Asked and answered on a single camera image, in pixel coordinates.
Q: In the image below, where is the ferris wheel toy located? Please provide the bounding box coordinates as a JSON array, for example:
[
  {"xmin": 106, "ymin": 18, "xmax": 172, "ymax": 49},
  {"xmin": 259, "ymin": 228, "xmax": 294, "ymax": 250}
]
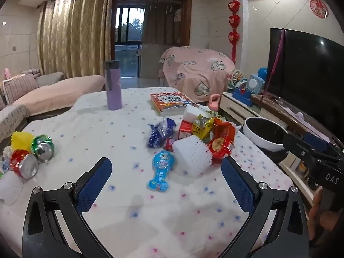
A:
[{"xmin": 227, "ymin": 68, "xmax": 243, "ymax": 92}]

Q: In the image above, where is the blue plastic wrapper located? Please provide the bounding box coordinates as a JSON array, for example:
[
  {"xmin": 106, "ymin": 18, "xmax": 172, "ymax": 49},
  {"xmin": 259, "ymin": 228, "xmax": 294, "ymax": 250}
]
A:
[{"xmin": 147, "ymin": 118, "xmax": 177, "ymax": 148}]

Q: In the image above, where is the striped pink cushion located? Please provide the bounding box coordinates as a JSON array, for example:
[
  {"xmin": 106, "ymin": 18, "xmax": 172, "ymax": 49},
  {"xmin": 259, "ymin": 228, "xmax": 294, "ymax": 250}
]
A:
[{"xmin": 3, "ymin": 74, "xmax": 39, "ymax": 104}]

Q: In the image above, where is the red hanging heart decoration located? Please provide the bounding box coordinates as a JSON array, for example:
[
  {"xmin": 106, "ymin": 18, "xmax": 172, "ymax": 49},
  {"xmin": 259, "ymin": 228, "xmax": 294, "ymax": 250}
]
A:
[{"xmin": 227, "ymin": 0, "xmax": 240, "ymax": 62}]

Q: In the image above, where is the green foil cup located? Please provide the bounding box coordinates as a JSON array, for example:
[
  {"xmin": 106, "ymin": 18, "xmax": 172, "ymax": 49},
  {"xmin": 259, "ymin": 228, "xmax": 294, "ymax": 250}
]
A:
[{"xmin": 31, "ymin": 134, "xmax": 55, "ymax": 163}]

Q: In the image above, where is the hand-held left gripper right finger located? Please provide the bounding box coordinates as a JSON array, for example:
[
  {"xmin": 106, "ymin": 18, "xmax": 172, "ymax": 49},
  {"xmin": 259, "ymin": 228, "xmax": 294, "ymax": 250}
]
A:
[{"xmin": 221, "ymin": 156, "xmax": 309, "ymax": 258}]

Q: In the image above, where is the round red wall sticker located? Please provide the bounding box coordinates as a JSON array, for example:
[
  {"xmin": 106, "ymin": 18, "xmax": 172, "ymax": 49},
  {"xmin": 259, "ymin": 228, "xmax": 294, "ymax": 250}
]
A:
[{"xmin": 310, "ymin": 0, "xmax": 329, "ymax": 19}]

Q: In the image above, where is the white foam fruit net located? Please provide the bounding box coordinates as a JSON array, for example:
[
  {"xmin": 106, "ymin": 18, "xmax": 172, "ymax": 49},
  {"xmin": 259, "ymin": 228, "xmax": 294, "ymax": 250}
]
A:
[
  {"xmin": 0, "ymin": 170, "xmax": 24, "ymax": 205},
  {"xmin": 172, "ymin": 136, "xmax": 213, "ymax": 178}
]

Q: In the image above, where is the blue plastic toy set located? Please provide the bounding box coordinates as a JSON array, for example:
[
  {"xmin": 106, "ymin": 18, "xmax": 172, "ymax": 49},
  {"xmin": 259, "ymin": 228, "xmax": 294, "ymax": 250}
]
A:
[{"xmin": 232, "ymin": 78, "xmax": 254, "ymax": 106}]

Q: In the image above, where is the glass sliding door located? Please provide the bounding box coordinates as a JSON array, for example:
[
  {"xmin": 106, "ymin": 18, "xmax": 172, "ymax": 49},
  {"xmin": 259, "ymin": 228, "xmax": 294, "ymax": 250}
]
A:
[{"xmin": 114, "ymin": 0, "xmax": 147, "ymax": 78}]

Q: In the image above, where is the pink hula hoop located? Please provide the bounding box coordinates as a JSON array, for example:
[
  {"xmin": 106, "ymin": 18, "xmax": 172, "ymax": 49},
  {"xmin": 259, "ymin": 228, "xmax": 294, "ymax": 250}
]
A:
[{"xmin": 262, "ymin": 29, "xmax": 285, "ymax": 103}]

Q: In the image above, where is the red and white carton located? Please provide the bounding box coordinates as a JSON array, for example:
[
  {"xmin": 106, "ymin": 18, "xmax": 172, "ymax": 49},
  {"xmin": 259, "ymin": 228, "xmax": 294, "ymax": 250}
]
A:
[{"xmin": 178, "ymin": 120, "xmax": 197, "ymax": 140}]

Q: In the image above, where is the white round trash bin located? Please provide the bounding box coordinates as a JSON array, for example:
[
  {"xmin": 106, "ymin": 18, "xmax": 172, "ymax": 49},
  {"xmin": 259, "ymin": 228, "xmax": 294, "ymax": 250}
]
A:
[{"xmin": 243, "ymin": 117, "xmax": 290, "ymax": 164}]

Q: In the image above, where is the red foil cup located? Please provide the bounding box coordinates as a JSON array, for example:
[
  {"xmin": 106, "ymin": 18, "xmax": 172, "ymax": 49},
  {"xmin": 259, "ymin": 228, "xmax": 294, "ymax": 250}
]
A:
[{"xmin": 10, "ymin": 150, "xmax": 39, "ymax": 180}]

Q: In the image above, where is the purple drink bottle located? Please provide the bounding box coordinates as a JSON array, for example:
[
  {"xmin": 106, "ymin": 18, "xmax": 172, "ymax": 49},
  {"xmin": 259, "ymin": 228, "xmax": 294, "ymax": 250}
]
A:
[{"xmin": 104, "ymin": 60, "xmax": 123, "ymax": 111}]

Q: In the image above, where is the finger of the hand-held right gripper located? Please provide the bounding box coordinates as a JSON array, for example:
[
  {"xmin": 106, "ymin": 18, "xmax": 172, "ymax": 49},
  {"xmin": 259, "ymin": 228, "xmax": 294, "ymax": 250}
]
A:
[
  {"xmin": 282, "ymin": 133, "xmax": 340, "ymax": 164},
  {"xmin": 304, "ymin": 132, "xmax": 344, "ymax": 157}
]

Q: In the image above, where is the black flat television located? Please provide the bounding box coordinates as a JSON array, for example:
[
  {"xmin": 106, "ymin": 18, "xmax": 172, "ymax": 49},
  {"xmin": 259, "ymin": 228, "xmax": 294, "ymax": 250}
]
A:
[{"xmin": 266, "ymin": 28, "xmax": 344, "ymax": 143}]

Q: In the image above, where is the golden patterned curtain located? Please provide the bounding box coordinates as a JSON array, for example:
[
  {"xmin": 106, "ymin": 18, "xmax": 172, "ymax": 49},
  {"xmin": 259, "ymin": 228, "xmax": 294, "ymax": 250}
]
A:
[{"xmin": 37, "ymin": 0, "xmax": 113, "ymax": 80}]

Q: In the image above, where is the blue toy blister package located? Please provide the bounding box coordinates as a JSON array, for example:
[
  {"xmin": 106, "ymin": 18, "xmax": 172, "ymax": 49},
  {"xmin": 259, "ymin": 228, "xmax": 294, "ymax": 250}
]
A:
[{"xmin": 146, "ymin": 150, "xmax": 175, "ymax": 192}]

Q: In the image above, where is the yellow snack wrapper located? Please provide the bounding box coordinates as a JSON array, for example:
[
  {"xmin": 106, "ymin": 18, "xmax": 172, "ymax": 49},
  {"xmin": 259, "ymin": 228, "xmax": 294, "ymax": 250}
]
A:
[{"xmin": 192, "ymin": 113, "xmax": 215, "ymax": 140}]

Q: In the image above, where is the person's right hand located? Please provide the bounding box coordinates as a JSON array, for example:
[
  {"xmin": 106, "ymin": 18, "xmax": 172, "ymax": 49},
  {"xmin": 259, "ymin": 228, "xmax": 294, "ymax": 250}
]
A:
[{"xmin": 309, "ymin": 187, "xmax": 344, "ymax": 250}]

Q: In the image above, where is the colourful picture book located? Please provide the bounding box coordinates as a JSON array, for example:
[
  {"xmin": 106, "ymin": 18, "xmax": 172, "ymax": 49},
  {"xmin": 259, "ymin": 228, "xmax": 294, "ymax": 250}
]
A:
[{"xmin": 150, "ymin": 93, "xmax": 199, "ymax": 117}]

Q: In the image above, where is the pink kettlebell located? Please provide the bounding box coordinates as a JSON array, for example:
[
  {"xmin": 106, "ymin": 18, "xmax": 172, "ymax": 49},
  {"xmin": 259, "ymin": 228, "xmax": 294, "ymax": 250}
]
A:
[{"xmin": 208, "ymin": 94, "xmax": 221, "ymax": 112}]

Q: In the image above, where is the floral white tablecloth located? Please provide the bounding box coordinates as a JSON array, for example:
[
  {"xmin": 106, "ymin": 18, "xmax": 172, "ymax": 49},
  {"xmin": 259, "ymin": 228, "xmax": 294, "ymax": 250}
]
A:
[{"xmin": 0, "ymin": 87, "xmax": 296, "ymax": 258}]

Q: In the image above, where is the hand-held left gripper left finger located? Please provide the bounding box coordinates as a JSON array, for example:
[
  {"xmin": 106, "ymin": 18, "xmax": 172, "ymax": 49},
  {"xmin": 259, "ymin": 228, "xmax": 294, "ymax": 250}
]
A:
[{"xmin": 22, "ymin": 157, "xmax": 113, "ymax": 258}]

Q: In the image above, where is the red snack wrapper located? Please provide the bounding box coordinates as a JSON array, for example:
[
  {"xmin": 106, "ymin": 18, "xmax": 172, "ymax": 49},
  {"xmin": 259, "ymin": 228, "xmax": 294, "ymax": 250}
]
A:
[{"xmin": 207, "ymin": 117, "xmax": 237, "ymax": 165}]

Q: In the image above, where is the brown balcony curtain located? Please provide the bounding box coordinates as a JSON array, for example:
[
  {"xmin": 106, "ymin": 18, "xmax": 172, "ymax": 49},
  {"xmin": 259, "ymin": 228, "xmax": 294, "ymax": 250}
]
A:
[{"xmin": 142, "ymin": 1, "xmax": 189, "ymax": 45}]

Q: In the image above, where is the pink heart-print furniture cover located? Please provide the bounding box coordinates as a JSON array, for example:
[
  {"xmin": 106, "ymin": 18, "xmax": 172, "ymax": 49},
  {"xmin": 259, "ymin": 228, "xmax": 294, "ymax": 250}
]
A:
[{"xmin": 159, "ymin": 46, "xmax": 237, "ymax": 104}]

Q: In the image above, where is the yellow foam fruit net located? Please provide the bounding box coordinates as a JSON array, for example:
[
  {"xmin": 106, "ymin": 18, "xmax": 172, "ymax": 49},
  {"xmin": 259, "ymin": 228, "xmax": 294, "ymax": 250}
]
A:
[{"xmin": 11, "ymin": 132, "xmax": 35, "ymax": 151}]

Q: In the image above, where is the white television stand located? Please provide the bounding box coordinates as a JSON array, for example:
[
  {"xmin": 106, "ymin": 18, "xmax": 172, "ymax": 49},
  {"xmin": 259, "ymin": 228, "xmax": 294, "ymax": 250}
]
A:
[{"xmin": 220, "ymin": 91, "xmax": 344, "ymax": 151}]

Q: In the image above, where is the white foam block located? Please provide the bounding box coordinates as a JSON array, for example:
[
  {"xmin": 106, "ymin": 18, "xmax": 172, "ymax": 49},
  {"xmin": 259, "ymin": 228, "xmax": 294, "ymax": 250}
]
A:
[{"xmin": 185, "ymin": 104, "xmax": 206, "ymax": 120}]

